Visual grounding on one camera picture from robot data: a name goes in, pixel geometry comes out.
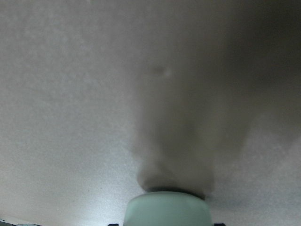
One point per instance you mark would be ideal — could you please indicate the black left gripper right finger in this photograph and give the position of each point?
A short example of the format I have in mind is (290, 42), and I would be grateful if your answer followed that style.
(219, 224)

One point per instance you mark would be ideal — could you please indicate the green cup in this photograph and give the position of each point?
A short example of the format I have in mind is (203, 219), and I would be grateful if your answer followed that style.
(168, 207)

